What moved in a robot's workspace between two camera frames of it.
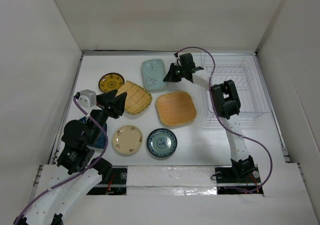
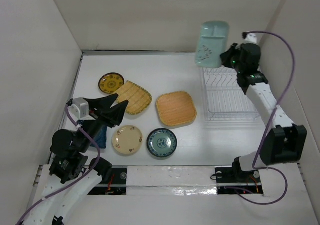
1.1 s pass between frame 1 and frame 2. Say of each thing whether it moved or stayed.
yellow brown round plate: stayed
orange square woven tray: stayed
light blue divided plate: moved
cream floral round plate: stayed
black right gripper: moved
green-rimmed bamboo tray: stayed
